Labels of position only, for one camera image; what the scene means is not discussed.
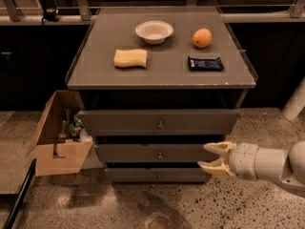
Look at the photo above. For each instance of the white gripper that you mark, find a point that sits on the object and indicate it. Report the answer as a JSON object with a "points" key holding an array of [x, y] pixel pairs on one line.
{"points": [[244, 160]]}

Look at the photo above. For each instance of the grey bottom drawer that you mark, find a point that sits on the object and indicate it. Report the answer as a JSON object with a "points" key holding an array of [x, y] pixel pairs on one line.
{"points": [[156, 175]]}

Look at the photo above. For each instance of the grey drawer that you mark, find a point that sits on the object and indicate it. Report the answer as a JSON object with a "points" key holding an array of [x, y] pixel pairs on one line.
{"points": [[153, 153], [156, 175], [159, 122]]}

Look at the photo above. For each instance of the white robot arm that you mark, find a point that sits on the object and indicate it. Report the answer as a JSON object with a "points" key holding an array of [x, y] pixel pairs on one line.
{"points": [[283, 168]]}

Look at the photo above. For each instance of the grey drawer cabinet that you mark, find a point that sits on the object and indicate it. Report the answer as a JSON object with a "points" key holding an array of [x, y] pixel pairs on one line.
{"points": [[166, 82]]}

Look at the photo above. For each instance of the grey middle drawer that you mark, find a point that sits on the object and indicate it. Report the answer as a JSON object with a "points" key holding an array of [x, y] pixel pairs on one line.
{"points": [[153, 153]]}

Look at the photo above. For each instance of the grey top drawer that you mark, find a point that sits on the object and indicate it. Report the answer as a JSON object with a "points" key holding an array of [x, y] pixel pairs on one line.
{"points": [[159, 122]]}

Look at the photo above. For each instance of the dark blue snack bar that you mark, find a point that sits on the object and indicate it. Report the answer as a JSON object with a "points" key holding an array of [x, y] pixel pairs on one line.
{"points": [[205, 64]]}

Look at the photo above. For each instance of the orange fruit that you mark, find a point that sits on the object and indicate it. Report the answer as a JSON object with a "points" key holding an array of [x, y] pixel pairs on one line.
{"points": [[202, 38]]}

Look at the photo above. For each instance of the yellow sponge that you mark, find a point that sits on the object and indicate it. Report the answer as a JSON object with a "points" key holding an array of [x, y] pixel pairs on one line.
{"points": [[130, 58]]}

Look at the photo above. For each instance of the white paper bowl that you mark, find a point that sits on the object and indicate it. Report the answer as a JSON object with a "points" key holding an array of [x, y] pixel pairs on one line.
{"points": [[154, 32]]}

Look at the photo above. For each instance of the green crumpled bag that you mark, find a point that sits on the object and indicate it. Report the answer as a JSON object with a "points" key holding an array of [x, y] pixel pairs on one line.
{"points": [[75, 127]]}

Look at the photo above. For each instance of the brown cardboard box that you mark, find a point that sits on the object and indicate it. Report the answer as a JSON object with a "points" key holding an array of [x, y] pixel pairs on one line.
{"points": [[55, 156]]}

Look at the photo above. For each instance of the black bar on floor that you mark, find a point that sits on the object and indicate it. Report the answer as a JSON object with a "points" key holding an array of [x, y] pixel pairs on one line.
{"points": [[17, 198]]}

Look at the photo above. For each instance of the small black device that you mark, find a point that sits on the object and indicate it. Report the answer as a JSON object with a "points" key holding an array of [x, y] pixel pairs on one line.
{"points": [[51, 14]]}

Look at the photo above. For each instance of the white post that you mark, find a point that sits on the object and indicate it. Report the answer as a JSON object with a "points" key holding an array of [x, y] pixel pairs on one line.
{"points": [[296, 103]]}

